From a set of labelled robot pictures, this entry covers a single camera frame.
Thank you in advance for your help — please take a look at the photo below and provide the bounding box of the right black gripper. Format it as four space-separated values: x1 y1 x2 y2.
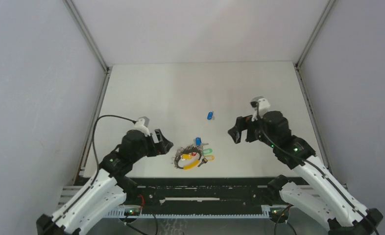
228 110 276 149

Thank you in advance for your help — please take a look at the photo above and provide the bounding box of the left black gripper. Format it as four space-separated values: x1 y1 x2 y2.
132 128 172 162

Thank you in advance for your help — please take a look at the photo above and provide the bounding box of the keyring with yellow handle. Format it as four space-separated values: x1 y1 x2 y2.
172 145 203 170

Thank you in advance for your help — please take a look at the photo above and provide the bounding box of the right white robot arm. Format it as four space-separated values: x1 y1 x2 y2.
228 111 383 235

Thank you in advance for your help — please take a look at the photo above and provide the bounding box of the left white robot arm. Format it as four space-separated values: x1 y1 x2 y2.
36 129 173 235

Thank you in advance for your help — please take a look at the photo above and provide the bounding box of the black headed key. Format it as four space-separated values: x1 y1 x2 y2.
197 158 208 167

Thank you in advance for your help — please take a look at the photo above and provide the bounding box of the green key tag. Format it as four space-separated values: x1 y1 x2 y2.
202 148 213 155

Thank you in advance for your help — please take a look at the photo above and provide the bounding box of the yellow key tag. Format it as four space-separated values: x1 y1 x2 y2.
204 155 215 162

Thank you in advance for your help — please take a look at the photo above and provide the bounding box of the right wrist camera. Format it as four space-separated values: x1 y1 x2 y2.
250 96 271 121

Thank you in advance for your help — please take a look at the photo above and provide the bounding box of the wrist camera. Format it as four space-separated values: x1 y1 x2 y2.
250 96 271 121
133 116 151 137

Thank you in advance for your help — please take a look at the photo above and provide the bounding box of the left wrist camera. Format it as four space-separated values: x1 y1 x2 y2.
133 116 151 137

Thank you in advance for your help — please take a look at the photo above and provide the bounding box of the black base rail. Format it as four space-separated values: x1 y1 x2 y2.
60 176 349 218

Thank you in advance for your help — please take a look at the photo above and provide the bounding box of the left black camera cable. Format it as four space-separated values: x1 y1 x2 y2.
91 115 137 182

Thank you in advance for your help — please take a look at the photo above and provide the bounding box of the right aluminium frame post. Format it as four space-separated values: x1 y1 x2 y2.
294 0 338 70

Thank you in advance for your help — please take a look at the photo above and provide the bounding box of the aluminium frame post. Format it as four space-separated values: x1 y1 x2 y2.
294 0 338 70
61 0 111 73

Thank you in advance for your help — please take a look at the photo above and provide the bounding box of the left aluminium frame post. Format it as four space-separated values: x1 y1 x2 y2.
61 0 111 73

